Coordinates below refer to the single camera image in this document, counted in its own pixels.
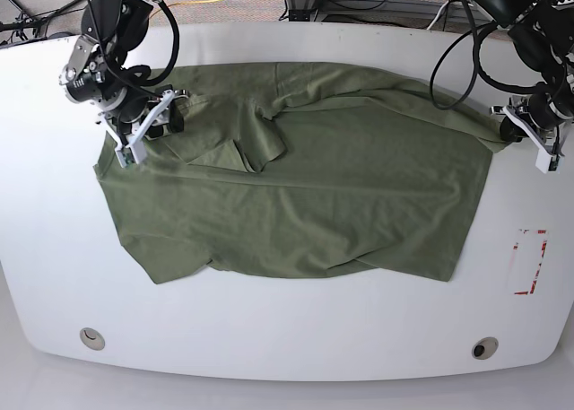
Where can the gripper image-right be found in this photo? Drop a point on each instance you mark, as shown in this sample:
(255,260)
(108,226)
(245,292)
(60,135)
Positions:
(536,117)

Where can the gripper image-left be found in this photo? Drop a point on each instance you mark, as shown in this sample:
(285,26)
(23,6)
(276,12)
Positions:
(126,111)

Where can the olive green T-shirt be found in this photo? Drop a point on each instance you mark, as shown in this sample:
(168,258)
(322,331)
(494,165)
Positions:
(302,171)

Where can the red tape rectangle marking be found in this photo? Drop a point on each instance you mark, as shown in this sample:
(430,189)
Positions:
(526,260)

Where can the black tripod leg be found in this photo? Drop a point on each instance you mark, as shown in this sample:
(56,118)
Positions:
(61,18)

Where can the right grey table grommet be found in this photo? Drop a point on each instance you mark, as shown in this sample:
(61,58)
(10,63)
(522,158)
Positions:
(485,348)

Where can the grey table grommet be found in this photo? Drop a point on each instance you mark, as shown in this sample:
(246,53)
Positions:
(485,348)
(92,339)

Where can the left grey table grommet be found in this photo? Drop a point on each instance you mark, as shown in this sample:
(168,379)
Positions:
(92,339)

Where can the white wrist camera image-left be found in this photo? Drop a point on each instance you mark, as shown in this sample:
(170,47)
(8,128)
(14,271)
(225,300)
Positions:
(130,154)

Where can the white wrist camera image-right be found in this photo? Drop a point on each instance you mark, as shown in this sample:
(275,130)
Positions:
(547,162)

